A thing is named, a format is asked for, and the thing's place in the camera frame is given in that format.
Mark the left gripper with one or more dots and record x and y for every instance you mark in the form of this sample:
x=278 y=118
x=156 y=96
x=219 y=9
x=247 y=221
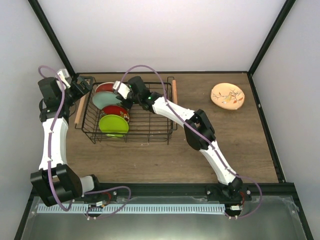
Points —
x=78 y=89

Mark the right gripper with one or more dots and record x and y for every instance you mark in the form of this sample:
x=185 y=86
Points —
x=128 y=105

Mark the light blue plate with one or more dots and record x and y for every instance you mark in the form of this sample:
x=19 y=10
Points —
x=105 y=98

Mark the beige floral plate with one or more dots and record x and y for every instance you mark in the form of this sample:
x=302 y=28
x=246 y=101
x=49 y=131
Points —
x=227 y=96

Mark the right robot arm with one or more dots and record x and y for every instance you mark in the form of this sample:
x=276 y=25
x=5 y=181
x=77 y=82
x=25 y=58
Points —
x=199 y=132

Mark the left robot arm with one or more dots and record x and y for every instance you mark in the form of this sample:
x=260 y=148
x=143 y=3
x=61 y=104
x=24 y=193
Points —
x=55 y=182

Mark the small red floral plate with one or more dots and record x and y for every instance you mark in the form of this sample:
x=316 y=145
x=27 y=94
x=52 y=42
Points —
x=116 y=110

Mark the large red blue-flower plate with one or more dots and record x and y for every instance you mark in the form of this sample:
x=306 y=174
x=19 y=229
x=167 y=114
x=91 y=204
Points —
x=105 y=87

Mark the lime green plate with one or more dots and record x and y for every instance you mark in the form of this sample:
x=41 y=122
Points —
x=113 y=126

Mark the light blue slotted strip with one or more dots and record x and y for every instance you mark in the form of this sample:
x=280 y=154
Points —
x=211 y=209

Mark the metal front panel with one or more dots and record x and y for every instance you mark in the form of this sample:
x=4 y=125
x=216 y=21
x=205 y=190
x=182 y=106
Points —
x=273 y=218

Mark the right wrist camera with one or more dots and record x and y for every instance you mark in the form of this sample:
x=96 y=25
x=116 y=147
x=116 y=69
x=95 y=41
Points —
x=121 y=89

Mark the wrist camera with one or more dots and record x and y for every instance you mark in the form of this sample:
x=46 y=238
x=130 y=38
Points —
x=65 y=78
x=121 y=89

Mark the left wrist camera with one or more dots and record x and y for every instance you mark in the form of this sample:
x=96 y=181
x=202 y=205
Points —
x=65 y=78

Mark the black wire dish rack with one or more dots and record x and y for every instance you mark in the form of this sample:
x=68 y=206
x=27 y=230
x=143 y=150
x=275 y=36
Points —
x=144 y=126

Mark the right wooden rack handle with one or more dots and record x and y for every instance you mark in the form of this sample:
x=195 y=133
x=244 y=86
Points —
x=174 y=92

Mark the left black frame post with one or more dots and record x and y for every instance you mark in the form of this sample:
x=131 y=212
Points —
x=42 y=18

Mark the black frame post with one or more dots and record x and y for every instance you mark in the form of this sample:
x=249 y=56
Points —
x=42 y=18
x=282 y=15

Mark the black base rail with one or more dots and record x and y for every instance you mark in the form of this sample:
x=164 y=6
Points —
x=210 y=191

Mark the right black frame post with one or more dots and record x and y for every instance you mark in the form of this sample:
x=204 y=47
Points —
x=282 y=15

